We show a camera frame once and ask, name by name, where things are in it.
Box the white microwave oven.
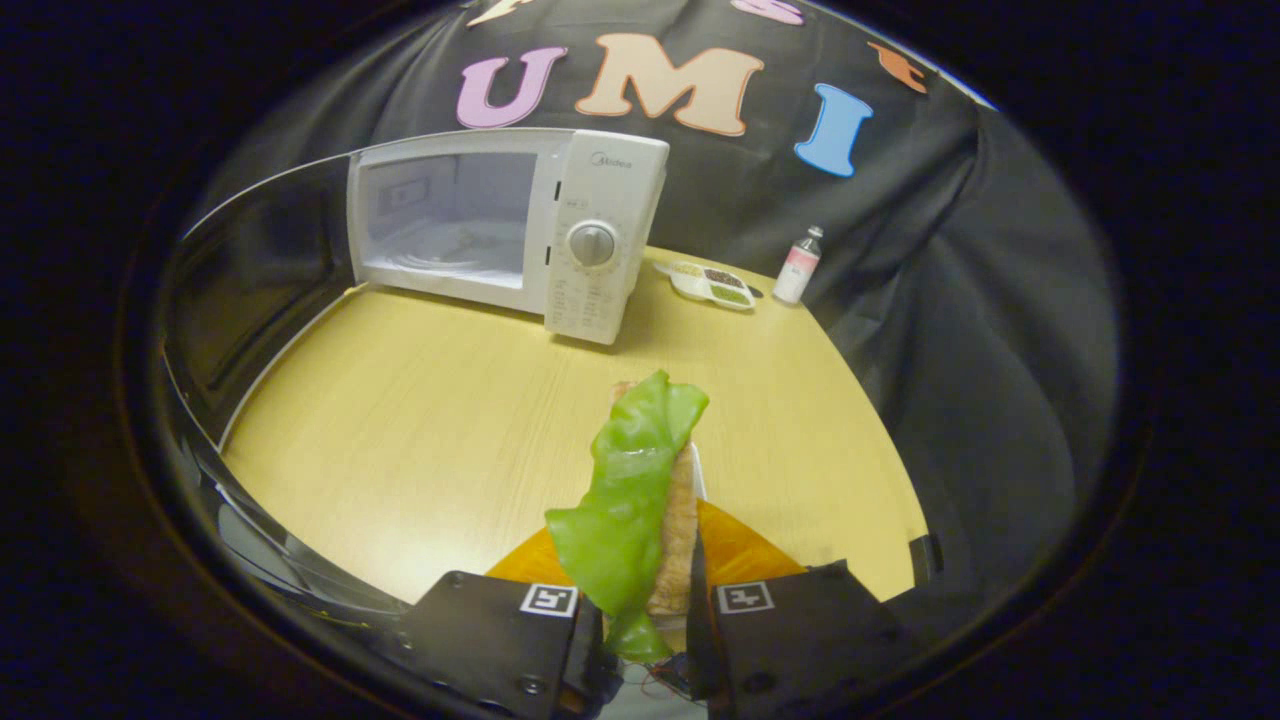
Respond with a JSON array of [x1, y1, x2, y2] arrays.
[[155, 127, 671, 626]]

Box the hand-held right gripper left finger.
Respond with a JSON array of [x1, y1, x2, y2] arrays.
[[400, 525, 606, 720]]

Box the small black block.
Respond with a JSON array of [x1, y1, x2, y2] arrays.
[[908, 533, 943, 589]]

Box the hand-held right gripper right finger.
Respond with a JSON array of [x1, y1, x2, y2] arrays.
[[685, 498, 926, 720]]

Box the sandwich with green lettuce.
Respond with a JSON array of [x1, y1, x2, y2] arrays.
[[545, 370, 711, 663]]

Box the white condiment dish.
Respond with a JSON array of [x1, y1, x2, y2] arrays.
[[655, 259, 758, 312]]

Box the small clear bottle pink label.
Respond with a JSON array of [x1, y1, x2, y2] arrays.
[[772, 225, 825, 306]]

